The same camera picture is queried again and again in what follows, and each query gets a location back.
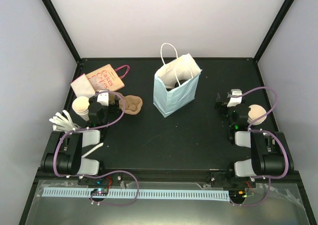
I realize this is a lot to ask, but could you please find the light blue paper bag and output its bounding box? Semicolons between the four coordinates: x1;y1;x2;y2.
153;43;202;118

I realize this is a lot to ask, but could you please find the white pink-edged napkin pack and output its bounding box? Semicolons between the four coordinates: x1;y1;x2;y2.
71;74;95;98

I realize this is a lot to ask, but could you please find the paper cup stack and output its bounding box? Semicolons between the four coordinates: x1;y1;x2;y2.
72;96;89;121
247;104;267;126

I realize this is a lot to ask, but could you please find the black coffee lid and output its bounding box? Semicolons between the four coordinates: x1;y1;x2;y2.
175;79;188;86
165;85;178;91

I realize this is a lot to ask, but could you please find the black left frame post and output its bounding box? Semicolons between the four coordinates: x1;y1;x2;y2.
41;0;81;63

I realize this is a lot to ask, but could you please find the single white paper straw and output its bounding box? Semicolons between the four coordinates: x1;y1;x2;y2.
81;143;103;158

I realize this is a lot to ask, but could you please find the right paper cup stack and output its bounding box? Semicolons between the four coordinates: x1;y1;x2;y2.
247;104;267;126

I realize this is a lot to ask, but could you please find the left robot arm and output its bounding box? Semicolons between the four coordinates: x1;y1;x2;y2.
40;100;120;175

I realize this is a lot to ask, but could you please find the purple cable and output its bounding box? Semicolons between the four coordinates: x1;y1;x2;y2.
238;86;291;179
53;90;125;177

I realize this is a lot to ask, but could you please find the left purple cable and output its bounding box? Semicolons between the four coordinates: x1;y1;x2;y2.
53;90;125;177

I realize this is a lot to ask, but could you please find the light blue slotted cable duct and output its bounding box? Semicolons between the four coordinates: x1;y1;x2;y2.
42;187;230;202

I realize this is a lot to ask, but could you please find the brown Cakes paper bag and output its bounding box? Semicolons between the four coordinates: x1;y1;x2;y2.
86;64;130;91

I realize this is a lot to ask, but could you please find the black right frame post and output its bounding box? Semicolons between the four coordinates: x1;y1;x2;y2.
253;0;295;63

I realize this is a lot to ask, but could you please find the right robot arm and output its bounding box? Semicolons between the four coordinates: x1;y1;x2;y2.
215;89;294;178

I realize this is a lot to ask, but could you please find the left paper cup stack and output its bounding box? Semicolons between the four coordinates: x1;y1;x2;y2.
72;96;89;121

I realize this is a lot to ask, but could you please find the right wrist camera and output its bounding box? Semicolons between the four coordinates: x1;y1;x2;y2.
227;89;242;107

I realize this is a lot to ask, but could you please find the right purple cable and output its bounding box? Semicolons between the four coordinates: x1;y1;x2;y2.
238;86;291;179

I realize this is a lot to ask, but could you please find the black frame post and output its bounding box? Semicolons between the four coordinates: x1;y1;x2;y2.
41;0;81;63
253;0;295;63

